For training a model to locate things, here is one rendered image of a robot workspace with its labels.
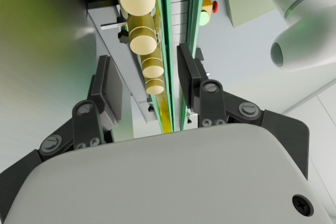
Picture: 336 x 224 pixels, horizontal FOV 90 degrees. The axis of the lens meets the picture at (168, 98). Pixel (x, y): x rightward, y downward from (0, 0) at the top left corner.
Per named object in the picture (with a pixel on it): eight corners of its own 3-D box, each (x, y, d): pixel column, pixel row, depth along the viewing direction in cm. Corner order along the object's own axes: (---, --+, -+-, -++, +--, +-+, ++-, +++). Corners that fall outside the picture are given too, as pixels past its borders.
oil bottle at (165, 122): (160, 113, 118) (166, 154, 106) (168, 111, 119) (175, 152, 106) (160, 116, 123) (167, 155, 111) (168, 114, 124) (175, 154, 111)
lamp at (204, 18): (195, 11, 56) (197, 17, 55) (208, 9, 57) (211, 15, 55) (194, 22, 60) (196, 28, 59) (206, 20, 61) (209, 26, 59)
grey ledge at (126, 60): (88, -12, 49) (86, 14, 44) (118, -17, 49) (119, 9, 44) (144, 110, 134) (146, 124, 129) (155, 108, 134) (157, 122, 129)
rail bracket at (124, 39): (98, -1, 43) (97, 37, 37) (125, -5, 43) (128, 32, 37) (104, 13, 46) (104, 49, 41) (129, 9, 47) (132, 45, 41)
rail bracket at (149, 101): (136, 87, 83) (138, 111, 77) (150, 84, 83) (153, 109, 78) (138, 90, 87) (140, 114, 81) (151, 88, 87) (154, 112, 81)
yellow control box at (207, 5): (187, -6, 59) (192, 8, 55) (208, -9, 59) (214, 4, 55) (186, 12, 65) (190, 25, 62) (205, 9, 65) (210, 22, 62)
